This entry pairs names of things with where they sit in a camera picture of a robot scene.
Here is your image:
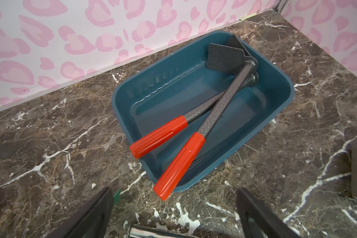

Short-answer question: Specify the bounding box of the blue handled metal tool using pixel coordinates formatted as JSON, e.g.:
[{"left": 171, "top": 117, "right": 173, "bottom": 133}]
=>
[{"left": 126, "top": 224, "right": 196, "bottom": 238}]

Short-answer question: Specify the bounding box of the green handled garden tool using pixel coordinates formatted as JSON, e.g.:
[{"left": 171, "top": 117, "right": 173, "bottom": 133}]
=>
[{"left": 113, "top": 190, "right": 122, "bottom": 208}]

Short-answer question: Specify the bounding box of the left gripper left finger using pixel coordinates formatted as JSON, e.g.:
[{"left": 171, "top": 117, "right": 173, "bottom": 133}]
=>
[{"left": 47, "top": 187, "right": 114, "bottom": 238}]

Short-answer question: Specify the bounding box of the teal plastic storage box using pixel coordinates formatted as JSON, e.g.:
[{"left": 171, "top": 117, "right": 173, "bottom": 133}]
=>
[{"left": 112, "top": 31, "right": 295, "bottom": 192}]

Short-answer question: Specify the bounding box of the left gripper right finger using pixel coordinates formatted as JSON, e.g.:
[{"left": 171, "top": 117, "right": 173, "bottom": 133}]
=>
[{"left": 236, "top": 188, "right": 299, "bottom": 238}]

